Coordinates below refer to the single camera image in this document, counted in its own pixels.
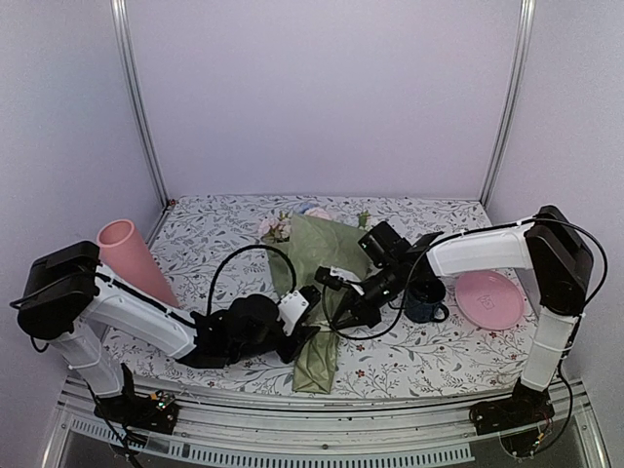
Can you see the pink cylindrical vase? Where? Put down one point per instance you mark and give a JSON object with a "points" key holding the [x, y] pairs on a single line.
{"points": [[122, 248]]}

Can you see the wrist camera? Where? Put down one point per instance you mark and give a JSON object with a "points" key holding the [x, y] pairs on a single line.
{"points": [[294, 306], [337, 278]]}

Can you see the aluminium front rail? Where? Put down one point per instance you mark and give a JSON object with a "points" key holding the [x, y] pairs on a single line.
{"points": [[225, 428]]}

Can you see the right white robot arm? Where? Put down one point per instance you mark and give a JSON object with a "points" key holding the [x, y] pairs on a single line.
{"points": [[546, 245]]}

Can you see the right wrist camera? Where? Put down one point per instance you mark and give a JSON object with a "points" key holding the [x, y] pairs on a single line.
{"points": [[337, 278]]}

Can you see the right aluminium frame post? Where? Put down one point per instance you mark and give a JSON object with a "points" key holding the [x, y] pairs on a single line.
{"points": [[512, 96]]}

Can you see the aluminium frame post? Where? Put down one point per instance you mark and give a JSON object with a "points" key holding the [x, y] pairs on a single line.
{"points": [[512, 96], [125, 46]]}

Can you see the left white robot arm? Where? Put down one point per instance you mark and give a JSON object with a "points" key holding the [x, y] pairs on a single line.
{"points": [[67, 289]]}

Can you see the left aluminium frame post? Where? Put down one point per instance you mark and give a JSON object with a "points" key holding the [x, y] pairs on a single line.
{"points": [[125, 46]]}

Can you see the pink plate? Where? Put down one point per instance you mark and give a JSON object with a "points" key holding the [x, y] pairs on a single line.
{"points": [[489, 300]]}

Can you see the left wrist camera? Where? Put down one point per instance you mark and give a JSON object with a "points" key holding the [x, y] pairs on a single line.
{"points": [[294, 306]]}

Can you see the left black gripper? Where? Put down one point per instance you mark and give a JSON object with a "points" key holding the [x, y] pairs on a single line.
{"points": [[289, 353]]}

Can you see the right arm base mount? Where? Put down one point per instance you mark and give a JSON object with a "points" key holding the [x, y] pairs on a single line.
{"points": [[528, 412]]}

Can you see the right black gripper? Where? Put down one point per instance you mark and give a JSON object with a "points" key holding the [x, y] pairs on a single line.
{"points": [[364, 314]]}

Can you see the dark blue mug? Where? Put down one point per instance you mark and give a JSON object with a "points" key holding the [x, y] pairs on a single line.
{"points": [[424, 302]]}

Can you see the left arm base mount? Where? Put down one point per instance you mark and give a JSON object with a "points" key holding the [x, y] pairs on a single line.
{"points": [[156, 412]]}

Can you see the floral patterned table mat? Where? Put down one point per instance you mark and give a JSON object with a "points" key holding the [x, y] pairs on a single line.
{"points": [[206, 250]]}

